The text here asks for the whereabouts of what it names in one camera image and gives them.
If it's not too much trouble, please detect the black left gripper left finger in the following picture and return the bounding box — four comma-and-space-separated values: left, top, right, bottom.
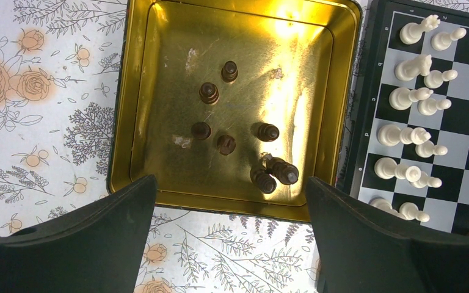
0, 175, 157, 292

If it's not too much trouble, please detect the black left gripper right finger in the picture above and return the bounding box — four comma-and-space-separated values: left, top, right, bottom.
305, 176, 469, 292

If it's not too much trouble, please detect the brown chess piece in tin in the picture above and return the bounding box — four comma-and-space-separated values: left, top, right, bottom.
266, 157, 299, 185
250, 166, 277, 194

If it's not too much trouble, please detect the row of white chess pieces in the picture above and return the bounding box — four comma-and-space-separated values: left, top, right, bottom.
358, 12, 469, 229

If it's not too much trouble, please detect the black white chess board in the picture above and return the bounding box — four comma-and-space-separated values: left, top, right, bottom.
337, 1, 469, 236

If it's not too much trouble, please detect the floral patterned table mat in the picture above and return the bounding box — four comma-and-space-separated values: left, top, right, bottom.
0, 0, 469, 293

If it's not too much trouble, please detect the gold metal tin tray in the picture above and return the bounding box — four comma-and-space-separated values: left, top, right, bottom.
107, 1, 363, 222

